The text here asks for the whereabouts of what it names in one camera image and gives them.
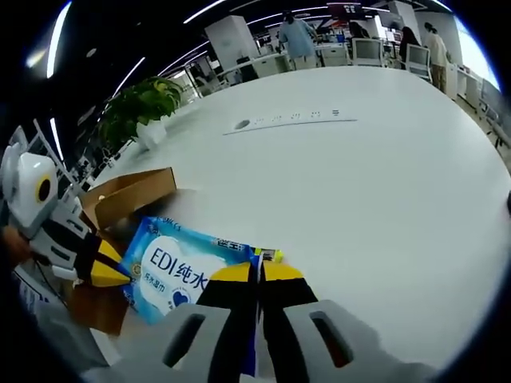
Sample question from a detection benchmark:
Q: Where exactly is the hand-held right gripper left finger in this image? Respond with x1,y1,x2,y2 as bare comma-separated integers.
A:
115,262,261,383

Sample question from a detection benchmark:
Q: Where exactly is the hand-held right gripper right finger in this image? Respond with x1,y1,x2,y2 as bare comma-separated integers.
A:
259,262,386,383

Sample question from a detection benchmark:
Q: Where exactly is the light blue wet wipes packet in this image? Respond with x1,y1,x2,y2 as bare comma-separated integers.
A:
118,215,265,378

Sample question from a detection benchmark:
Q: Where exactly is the brown cardboard shoe box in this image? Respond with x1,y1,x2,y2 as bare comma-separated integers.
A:
65,166,178,337

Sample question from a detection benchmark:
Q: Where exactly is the person's left hand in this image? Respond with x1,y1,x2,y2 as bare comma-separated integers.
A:
0,226,35,265

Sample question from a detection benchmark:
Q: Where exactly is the green potted plant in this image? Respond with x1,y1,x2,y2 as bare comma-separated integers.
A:
97,77,185,152

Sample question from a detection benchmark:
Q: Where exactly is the white desk socket panel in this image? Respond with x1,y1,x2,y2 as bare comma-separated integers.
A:
221,107,359,137

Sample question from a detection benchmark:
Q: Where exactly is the white mesh office chair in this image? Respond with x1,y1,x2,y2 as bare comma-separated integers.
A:
352,37,385,68
406,42,433,84

